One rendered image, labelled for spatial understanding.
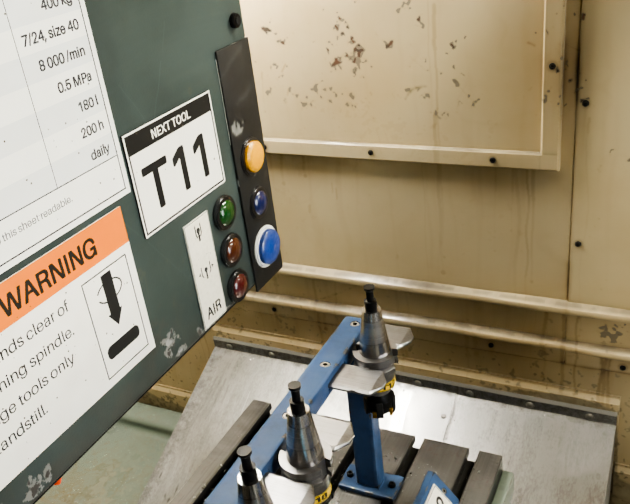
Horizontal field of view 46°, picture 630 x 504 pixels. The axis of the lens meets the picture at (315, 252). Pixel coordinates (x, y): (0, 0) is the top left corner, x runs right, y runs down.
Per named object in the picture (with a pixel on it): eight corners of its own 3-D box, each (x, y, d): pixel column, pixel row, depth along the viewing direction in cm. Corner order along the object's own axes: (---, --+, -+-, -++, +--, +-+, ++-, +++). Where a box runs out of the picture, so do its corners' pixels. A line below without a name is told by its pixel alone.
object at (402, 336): (418, 332, 111) (418, 327, 110) (406, 352, 106) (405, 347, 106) (374, 325, 114) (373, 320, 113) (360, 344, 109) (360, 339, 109)
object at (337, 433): (360, 427, 93) (360, 422, 93) (343, 456, 89) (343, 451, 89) (310, 416, 97) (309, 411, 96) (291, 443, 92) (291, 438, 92)
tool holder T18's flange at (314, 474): (304, 445, 93) (301, 430, 92) (343, 464, 89) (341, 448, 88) (271, 477, 89) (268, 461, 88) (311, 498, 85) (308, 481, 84)
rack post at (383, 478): (404, 480, 126) (393, 334, 113) (393, 503, 122) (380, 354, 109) (350, 466, 131) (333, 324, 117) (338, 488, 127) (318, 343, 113)
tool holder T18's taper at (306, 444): (302, 437, 91) (295, 392, 88) (331, 450, 88) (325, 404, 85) (278, 459, 88) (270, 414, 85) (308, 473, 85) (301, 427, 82)
